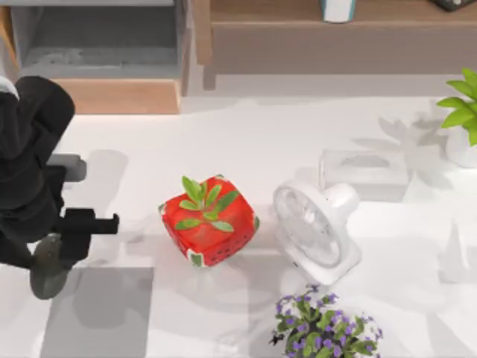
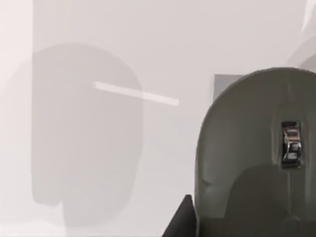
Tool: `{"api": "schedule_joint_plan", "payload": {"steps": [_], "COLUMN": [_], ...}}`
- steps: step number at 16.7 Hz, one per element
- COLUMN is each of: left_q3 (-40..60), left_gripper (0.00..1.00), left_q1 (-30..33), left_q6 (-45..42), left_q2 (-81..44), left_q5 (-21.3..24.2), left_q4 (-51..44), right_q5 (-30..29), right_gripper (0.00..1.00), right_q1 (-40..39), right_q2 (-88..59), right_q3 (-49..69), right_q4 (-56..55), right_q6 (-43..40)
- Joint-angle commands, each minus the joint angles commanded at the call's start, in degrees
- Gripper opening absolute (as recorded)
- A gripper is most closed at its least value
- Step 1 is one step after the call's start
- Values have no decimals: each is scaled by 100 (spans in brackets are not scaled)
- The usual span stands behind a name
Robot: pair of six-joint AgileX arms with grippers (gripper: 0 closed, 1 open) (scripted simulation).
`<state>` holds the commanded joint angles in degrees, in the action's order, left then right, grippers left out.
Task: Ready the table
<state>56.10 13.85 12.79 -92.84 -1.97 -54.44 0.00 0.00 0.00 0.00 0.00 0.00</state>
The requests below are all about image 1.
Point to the dark grey rounded object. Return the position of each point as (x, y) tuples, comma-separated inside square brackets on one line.
[(46, 272)]

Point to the red pot with green plant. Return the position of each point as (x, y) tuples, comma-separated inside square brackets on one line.
[(208, 227)]

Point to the pale wooden drawer front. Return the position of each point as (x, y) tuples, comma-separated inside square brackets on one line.
[(119, 96)]

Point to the grey pierced drawer inside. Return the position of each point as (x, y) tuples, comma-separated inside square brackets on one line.
[(100, 37)]

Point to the wooden cupboard side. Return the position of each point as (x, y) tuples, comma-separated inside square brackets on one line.
[(7, 41)]

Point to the white table fan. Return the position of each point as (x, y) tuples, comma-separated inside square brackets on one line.
[(316, 227)]

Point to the purple flowering plant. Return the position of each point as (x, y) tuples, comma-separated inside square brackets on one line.
[(324, 328)]

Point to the clear transparent box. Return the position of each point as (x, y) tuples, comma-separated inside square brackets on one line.
[(365, 175)]

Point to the wooden open shelf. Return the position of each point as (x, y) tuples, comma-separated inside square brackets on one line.
[(335, 48)]

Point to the white and teal container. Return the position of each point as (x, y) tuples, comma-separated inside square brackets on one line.
[(338, 10)]

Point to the green plant in white pot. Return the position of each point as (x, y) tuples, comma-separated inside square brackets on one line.
[(464, 108)]

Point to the dark object on shelf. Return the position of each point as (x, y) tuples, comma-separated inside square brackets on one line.
[(452, 3)]

